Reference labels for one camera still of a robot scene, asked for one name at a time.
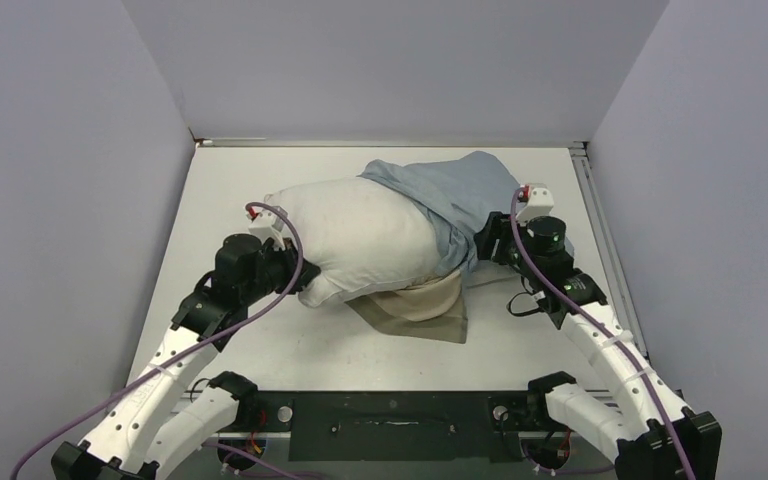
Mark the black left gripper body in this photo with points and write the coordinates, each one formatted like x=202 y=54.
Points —
x=277 y=268

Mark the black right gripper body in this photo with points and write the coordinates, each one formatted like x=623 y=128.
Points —
x=509 y=251

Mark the light blue pillowcase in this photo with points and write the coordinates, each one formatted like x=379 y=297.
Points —
x=457 y=197

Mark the white pillow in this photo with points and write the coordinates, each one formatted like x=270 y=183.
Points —
x=369 y=242

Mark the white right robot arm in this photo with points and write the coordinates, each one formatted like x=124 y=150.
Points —
x=650 y=432

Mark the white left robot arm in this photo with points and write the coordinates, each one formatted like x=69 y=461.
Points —
x=141 y=437

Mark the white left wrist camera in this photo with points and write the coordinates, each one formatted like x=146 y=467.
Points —
x=267 y=224

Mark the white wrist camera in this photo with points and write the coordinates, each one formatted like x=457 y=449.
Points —
x=267 y=224
x=534 y=200

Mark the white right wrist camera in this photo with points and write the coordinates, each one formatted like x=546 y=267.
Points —
x=534 y=200

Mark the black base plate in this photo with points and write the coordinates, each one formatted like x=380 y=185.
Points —
x=399 y=426

